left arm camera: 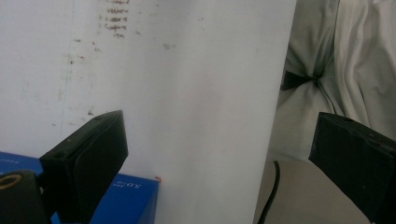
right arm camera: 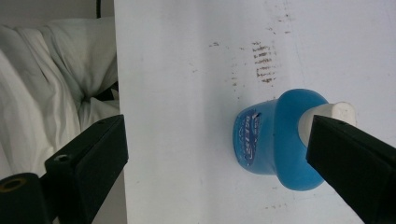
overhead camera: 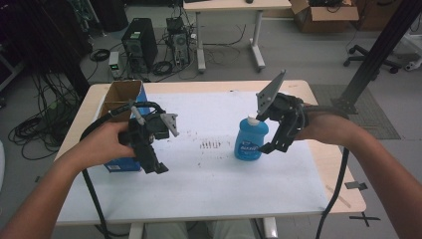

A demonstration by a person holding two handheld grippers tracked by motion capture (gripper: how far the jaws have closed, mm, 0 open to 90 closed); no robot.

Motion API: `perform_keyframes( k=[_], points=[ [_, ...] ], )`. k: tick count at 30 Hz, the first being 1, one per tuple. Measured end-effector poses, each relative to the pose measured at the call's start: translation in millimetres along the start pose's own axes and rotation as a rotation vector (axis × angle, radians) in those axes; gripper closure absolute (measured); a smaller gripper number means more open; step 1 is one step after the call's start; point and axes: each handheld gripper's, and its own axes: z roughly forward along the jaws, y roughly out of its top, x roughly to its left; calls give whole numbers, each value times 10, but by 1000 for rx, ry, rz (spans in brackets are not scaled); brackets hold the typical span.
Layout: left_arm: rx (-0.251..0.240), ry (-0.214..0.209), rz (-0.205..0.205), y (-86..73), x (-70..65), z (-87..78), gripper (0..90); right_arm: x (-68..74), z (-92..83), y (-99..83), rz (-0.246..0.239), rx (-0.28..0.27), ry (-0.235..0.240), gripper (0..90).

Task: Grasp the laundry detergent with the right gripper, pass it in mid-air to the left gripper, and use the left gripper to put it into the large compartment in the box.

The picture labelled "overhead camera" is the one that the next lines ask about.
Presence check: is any black office chair base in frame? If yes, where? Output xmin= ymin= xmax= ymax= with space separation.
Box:
xmin=342 ymin=44 xmax=403 ymax=75

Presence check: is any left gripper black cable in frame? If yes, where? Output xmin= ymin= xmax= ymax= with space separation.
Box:
xmin=79 ymin=101 xmax=167 ymax=239

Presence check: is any small white power supply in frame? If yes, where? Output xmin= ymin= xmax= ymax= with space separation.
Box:
xmin=107 ymin=51 xmax=120 ymax=80

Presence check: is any black tape cross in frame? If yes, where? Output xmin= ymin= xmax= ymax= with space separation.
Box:
xmin=348 ymin=211 xmax=382 ymax=229

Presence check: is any person's right hand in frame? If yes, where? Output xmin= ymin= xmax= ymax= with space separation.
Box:
xmin=294 ymin=104 xmax=353 ymax=147

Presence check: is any black curtain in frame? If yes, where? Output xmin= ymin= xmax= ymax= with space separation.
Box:
xmin=0 ymin=0 xmax=95 ymax=76

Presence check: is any blue plastic bottle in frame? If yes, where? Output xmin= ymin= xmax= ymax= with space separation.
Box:
xmin=233 ymin=115 xmax=270 ymax=162

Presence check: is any white table leg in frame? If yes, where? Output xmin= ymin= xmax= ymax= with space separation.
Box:
xmin=263 ymin=216 xmax=279 ymax=239
xmin=128 ymin=222 xmax=145 ymax=239

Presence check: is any black metal stand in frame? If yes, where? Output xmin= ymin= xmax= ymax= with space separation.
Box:
xmin=332 ymin=0 xmax=422 ymax=116

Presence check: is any white table mat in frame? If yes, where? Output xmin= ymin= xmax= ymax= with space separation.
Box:
xmin=56 ymin=91 xmax=331 ymax=224

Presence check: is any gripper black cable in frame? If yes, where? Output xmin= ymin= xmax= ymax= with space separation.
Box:
xmin=303 ymin=104 xmax=351 ymax=239
xmin=79 ymin=101 xmax=167 ymax=239

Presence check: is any grey floor mat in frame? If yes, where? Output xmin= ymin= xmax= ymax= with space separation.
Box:
xmin=310 ymin=83 xmax=402 ymax=140

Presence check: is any beige tape strip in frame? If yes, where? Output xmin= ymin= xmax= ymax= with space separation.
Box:
xmin=324 ymin=184 xmax=351 ymax=209

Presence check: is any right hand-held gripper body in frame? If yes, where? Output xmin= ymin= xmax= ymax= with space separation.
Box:
xmin=255 ymin=69 xmax=311 ymax=134

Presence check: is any person's left hand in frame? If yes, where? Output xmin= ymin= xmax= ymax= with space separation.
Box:
xmin=68 ymin=120 xmax=137 ymax=167

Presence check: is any open brown cardboard box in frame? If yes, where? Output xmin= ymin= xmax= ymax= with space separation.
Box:
xmin=290 ymin=0 xmax=360 ymax=34

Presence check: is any small black computer tower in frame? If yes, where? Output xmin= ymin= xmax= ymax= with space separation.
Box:
xmin=165 ymin=16 xmax=192 ymax=68

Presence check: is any bundle of black cables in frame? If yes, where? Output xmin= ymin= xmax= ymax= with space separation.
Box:
xmin=7 ymin=71 xmax=84 ymax=161

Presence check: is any white desk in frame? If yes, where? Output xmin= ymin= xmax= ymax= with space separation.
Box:
xmin=182 ymin=0 xmax=293 ymax=74

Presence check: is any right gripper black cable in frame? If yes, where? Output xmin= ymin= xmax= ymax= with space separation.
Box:
xmin=303 ymin=104 xmax=351 ymax=239

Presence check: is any coiled black cable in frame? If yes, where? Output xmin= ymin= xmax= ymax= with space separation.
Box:
xmin=151 ymin=60 xmax=174 ymax=77
xmin=89 ymin=48 xmax=111 ymax=63

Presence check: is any large black computer tower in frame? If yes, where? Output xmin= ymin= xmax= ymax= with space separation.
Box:
xmin=120 ymin=17 xmax=159 ymax=75

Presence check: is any blue cardboard box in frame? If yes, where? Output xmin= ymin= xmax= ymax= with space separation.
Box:
xmin=99 ymin=79 xmax=149 ymax=173

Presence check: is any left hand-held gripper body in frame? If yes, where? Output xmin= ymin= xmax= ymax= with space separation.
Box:
xmin=118 ymin=105 xmax=180 ymax=160

